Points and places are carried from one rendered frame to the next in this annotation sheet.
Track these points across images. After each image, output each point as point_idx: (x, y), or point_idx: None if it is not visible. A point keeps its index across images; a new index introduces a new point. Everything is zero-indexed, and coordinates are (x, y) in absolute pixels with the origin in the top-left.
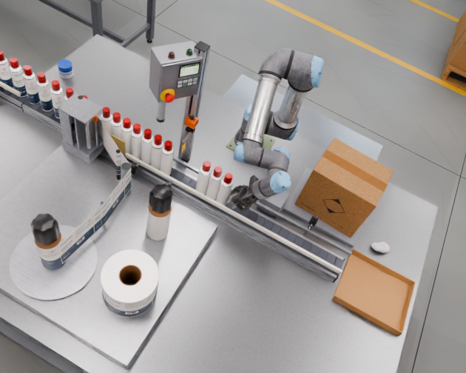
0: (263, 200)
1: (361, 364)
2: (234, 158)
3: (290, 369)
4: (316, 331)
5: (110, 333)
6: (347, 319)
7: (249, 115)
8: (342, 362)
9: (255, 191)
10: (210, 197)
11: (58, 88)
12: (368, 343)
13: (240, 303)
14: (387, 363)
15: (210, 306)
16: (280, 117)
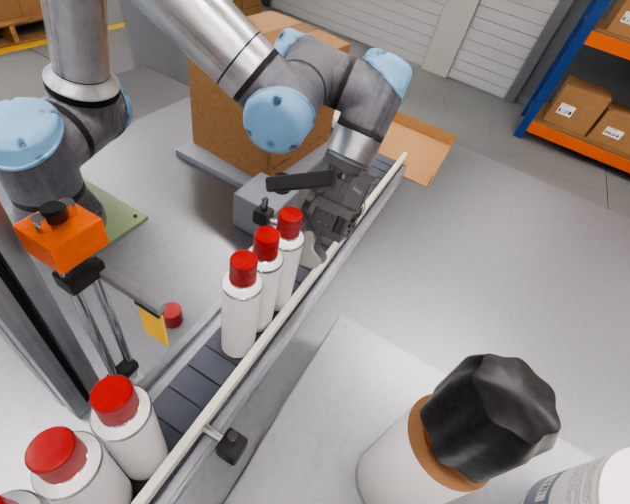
0: (277, 213)
1: (501, 184)
2: (298, 142)
3: (548, 255)
4: (480, 214)
5: None
6: (449, 181)
7: (172, 7)
8: (508, 200)
9: (369, 154)
10: (272, 316)
11: None
12: (471, 171)
13: (480, 304)
14: (488, 164)
15: (507, 356)
16: (88, 74)
